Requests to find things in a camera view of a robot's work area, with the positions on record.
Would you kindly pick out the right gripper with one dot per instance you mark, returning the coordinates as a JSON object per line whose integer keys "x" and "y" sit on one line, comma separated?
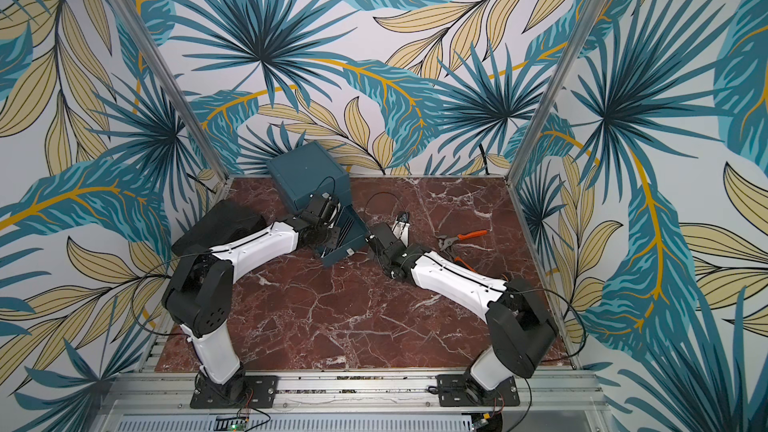
{"x": 389, "y": 237}

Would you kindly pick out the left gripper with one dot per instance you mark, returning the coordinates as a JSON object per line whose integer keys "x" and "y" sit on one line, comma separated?
{"x": 327, "y": 243}

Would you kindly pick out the black pencil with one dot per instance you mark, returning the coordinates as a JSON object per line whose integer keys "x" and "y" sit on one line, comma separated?
{"x": 344, "y": 231}

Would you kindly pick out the teal bottom drawer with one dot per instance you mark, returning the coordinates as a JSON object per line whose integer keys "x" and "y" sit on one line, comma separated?
{"x": 330, "y": 254}

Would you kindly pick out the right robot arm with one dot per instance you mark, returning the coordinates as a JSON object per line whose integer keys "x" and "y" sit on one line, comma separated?
{"x": 521, "y": 328}

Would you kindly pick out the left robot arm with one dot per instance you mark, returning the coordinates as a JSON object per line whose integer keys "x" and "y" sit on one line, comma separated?
{"x": 199, "y": 294}

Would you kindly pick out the teal three-drawer cabinet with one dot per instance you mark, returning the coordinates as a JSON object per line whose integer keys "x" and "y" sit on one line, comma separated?
{"x": 308, "y": 170}

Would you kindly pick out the black cloth cover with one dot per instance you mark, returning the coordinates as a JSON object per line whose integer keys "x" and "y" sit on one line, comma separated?
{"x": 225, "y": 222}

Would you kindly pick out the green circuit board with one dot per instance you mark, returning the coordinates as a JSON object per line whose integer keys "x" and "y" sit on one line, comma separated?
{"x": 230, "y": 424}

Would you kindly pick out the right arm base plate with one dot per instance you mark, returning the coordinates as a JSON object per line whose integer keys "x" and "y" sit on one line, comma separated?
{"x": 460, "y": 390}

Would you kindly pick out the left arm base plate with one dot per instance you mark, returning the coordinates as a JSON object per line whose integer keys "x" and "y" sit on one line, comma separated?
{"x": 240, "y": 392}

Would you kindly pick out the aluminium front rail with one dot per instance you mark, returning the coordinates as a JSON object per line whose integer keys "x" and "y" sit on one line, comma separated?
{"x": 554, "y": 399}

